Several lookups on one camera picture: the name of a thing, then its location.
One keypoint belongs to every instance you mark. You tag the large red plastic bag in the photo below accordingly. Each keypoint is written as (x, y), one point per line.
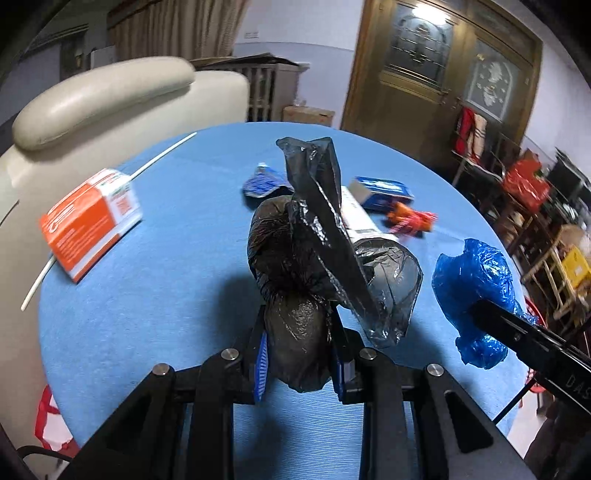
(526, 184)

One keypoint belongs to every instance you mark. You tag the thin white rod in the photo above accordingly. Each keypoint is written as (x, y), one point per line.
(161, 154)

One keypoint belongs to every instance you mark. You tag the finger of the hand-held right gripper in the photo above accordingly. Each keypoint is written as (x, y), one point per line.
(531, 344)

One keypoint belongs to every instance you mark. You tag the wooden slatted radiator cover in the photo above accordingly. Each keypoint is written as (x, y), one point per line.
(268, 92)

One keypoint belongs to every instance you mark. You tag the white purple medicine box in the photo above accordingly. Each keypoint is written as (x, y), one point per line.
(360, 217)

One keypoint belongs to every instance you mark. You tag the cream leather sofa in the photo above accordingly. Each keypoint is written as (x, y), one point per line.
(92, 97)

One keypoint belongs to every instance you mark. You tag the blue plastic bag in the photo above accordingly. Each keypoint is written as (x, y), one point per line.
(475, 272)

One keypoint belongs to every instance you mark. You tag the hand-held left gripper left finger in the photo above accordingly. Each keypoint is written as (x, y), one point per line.
(261, 364)

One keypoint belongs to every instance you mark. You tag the black monitor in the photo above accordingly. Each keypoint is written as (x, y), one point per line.
(565, 175)

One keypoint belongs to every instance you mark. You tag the blue crumpled packet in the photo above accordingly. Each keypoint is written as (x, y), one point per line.
(263, 182)

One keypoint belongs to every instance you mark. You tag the orange white cardboard box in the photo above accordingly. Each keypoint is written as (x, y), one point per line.
(78, 221)

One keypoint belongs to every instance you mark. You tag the brown cardboard box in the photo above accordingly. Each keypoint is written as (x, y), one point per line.
(307, 115)

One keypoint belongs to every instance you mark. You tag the blue cardboard box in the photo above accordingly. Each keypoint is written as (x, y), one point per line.
(383, 189)

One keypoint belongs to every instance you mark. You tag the wooden door with glass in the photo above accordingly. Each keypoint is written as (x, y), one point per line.
(415, 120)

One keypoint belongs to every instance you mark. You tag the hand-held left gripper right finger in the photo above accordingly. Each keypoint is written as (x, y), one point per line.
(337, 371)

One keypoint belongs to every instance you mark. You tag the beige curtain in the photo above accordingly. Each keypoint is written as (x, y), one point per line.
(175, 27)

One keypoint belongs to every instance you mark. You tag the red white plastic bag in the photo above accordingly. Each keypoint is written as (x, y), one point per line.
(51, 424)

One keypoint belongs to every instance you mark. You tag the red garment on chair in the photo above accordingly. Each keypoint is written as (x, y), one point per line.
(471, 131)

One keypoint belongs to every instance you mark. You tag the black plastic bag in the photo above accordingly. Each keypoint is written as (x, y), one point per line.
(295, 258)

